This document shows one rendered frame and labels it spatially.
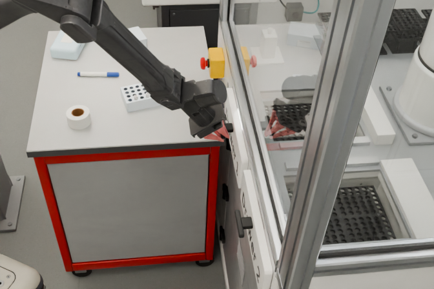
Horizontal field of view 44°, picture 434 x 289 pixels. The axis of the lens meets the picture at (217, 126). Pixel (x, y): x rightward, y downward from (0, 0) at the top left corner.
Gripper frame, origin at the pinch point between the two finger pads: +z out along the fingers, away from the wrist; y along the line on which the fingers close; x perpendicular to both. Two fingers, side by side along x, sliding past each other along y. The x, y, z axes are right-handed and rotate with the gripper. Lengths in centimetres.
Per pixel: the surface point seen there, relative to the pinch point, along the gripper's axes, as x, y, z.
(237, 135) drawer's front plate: -2.8, 4.1, -0.7
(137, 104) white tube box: 28.1, -25.6, -3.4
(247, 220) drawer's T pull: -28.4, 1.8, -0.6
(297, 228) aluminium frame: -49, 19, -21
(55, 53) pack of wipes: 57, -48, -19
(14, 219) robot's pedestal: 46, -115, 28
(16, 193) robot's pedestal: 60, -116, 27
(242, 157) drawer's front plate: -10.6, 4.0, -0.8
